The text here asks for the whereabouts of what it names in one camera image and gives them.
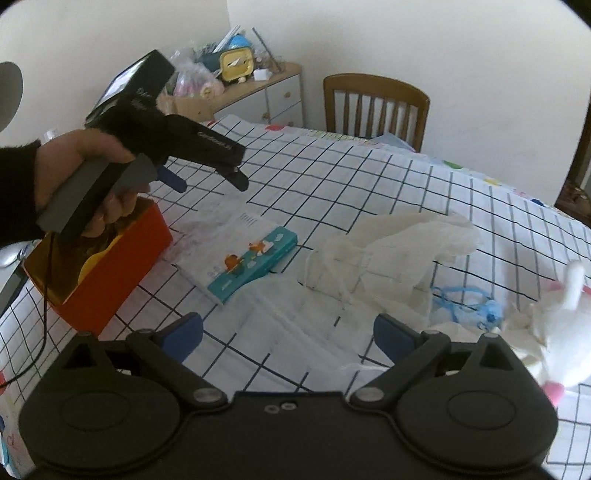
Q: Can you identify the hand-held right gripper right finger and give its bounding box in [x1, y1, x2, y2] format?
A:
[349, 313, 532, 407]

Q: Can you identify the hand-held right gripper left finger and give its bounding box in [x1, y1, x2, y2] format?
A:
[60, 312, 229, 407]

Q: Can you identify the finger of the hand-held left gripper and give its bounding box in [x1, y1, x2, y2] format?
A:
[213, 164, 250, 193]
[156, 165, 188, 194]

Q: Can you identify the white teal tissue pack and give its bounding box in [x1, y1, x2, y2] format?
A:
[173, 211, 299, 306]

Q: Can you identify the white gauze cloth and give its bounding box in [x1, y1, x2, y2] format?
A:
[305, 211, 482, 329]

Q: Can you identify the orange storage box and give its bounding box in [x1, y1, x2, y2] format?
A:
[23, 198, 174, 336]

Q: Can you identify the white thin cloth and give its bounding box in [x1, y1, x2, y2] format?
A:
[226, 272, 394, 371]

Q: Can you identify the person's left hand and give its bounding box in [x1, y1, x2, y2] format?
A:
[35, 129, 140, 237]

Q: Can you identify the cardboard box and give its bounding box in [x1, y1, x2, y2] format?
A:
[159, 90, 218, 123]

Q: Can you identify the pink filled plastic bag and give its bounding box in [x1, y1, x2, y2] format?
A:
[171, 62, 225, 100]

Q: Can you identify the clear plastic bag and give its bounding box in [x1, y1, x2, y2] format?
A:
[170, 46, 205, 71]

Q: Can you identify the wooden side desk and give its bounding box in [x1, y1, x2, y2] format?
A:
[210, 62, 305, 128]

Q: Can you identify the yellow toy case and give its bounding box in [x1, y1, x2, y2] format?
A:
[218, 46, 254, 84]

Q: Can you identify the checked tablecloth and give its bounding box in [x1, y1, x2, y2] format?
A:
[0, 113, 591, 480]

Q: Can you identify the thin metal rod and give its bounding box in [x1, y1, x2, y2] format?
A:
[251, 28, 283, 73]

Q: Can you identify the light blue cushion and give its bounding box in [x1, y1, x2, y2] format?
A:
[368, 132, 417, 151]

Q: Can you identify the white pink plush toy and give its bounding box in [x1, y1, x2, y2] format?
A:
[503, 261, 591, 408]

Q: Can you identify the brown wooden chair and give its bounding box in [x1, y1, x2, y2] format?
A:
[322, 74, 431, 153]

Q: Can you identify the dark wooden chair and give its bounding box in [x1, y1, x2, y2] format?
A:
[554, 134, 591, 216]

